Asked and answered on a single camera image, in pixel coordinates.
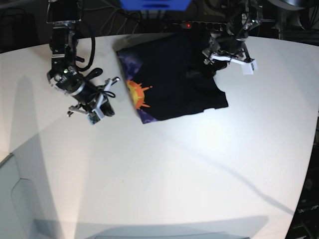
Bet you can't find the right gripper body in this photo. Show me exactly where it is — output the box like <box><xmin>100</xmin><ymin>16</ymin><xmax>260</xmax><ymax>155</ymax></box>
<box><xmin>67</xmin><ymin>77</ymin><xmax>120</xmax><ymax>119</ymax></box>

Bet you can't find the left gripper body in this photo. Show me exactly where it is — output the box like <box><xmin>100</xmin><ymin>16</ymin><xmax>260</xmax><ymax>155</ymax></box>
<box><xmin>202</xmin><ymin>35</ymin><xmax>254</xmax><ymax>75</ymax></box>

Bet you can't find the black T-shirt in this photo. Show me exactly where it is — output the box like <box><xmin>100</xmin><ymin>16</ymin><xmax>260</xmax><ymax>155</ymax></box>
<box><xmin>116</xmin><ymin>32</ymin><xmax>228</xmax><ymax>124</ymax></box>

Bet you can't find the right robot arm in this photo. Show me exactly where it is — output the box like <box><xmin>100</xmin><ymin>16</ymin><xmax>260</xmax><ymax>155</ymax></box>
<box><xmin>46</xmin><ymin>0</ymin><xmax>119</xmax><ymax>124</ymax></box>

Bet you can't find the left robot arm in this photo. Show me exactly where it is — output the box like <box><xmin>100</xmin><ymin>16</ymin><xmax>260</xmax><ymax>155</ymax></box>
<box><xmin>202</xmin><ymin>0</ymin><xmax>263</xmax><ymax>75</ymax></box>

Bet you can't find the black power strip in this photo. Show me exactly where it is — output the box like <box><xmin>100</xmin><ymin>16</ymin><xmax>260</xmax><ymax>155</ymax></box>
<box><xmin>172</xmin><ymin>21</ymin><xmax>227</xmax><ymax>33</ymax></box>

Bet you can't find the blue box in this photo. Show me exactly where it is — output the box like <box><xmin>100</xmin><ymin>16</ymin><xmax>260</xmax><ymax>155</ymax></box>
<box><xmin>120</xmin><ymin>0</ymin><xmax>191</xmax><ymax>11</ymax></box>

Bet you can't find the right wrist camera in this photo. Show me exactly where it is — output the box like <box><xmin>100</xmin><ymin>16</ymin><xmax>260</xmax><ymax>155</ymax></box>
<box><xmin>87</xmin><ymin>112</ymin><xmax>101</xmax><ymax>125</ymax></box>

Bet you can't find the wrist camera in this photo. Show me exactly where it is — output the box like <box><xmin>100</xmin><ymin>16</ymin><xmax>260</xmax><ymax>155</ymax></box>
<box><xmin>241</xmin><ymin>59</ymin><xmax>258</xmax><ymax>75</ymax></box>
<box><xmin>87</xmin><ymin>112</ymin><xmax>101</xmax><ymax>125</ymax></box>

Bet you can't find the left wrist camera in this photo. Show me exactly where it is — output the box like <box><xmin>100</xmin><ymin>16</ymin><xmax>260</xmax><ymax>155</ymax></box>
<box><xmin>241</xmin><ymin>59</ymin><xmax>258</xmax><ymax>75</ymax></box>

